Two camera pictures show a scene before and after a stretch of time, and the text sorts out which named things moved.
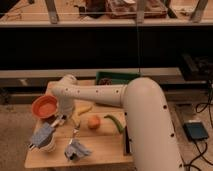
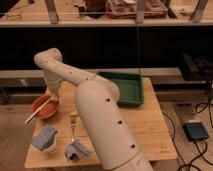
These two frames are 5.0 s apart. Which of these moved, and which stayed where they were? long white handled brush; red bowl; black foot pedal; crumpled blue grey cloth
Moved: long white handled brush
Stayed: crumpled blue grey cloth; red bowl; black foot pedal
